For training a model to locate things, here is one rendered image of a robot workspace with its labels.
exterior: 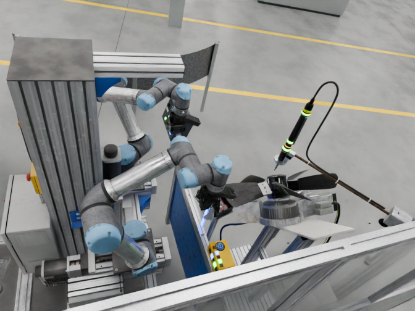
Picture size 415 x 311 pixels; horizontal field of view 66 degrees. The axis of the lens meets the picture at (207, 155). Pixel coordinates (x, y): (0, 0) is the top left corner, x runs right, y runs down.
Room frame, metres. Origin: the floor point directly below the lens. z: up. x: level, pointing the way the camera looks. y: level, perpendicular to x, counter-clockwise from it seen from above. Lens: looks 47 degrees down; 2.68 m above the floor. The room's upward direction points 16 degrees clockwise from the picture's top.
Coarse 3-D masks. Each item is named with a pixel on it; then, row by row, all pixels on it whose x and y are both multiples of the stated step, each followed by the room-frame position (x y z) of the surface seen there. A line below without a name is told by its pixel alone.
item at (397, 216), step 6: (390, 210) 1.05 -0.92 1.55; (396, 210) 1.04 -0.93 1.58; (402, 210) 1.05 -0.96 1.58; (390, 216) 1.00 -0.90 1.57; (396, 216) 1.00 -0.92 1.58; (402, 216) 1.01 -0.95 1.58; (408, 216) 1.02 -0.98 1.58; (384, 222) 1.00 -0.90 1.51; (390, 222) 0.99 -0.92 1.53; (396, 222) 0.99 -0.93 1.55; (402, 222) 0.98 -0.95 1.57
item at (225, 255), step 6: (222, 240) 0.92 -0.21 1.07; (210, 246) 0.87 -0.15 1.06; (216, 246) 0.87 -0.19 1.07; (222, 252) 0.85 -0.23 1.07; (228, 252) 0.86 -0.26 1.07; (210, 258) 0.83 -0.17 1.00; (216, 258) 0.81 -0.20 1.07; (222, 258) 0.82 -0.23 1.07; (228, 258) 0.83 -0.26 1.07; (216, 264) 0.78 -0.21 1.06; (228, 264) 0.79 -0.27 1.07; (234, 264) 0.80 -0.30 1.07
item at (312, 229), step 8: (296, 224) 1.11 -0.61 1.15; (304, 224) 1.11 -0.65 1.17; (312, 224) 1.11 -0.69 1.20; (320, 224) 1.11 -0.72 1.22; (328, 224) 1.10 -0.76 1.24; (336, 224) 1.10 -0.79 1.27; (296, 232) 0.99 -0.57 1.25; (304, 232) 0.99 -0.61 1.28; (312, 232) 0.98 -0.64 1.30; (320, 232) 0.98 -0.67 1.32; (328, 232) 0.98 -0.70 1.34; (336, 232) 0.98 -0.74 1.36; (344, 232) 1.00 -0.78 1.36
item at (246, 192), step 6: (228, 186) 1.25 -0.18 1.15; (234, 186) 1.25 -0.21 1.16; (240, 186) 1.25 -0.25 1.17; (246, 186) 1.26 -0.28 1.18; (252, 186) 1.27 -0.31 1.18; (258, 186) 1.28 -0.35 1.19; (240, 192) 1.20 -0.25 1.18; (246, 192) 1.21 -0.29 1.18; (252, 192) 1.22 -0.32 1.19; (258, 192) 1.23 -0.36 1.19; (240, 198) 1.16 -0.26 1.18; (246, 198) 1.17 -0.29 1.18; (252, 198) 1.18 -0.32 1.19; (258, 198) 1.19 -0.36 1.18; (234, 204) 1.10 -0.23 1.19; (240, 204) 1.11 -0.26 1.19
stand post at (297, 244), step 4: (296, 236) 1.05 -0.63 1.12; (300, 236) 1.04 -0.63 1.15; (296, 240) 1.04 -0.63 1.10; (300, 240) 1.02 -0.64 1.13; (304, 240) 1.02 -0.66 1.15; (308, 240) 1.04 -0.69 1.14; (312, 240) 1.06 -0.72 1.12; (292, 244) 1.04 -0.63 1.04; (296, 244) 1.02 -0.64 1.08; (300, 244) 1.02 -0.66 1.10; (304, 244) 1.04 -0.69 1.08; (308, 244) 1.05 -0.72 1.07; (288, 248) 1.05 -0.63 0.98; (292, 248) 1.03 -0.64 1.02; (296, 248) 1.02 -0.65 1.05; (300, 248) 1.03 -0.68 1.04; (304, 248) 1.05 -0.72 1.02; (284, 252) 1.05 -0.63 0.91; (288, 252) 1.03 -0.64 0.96
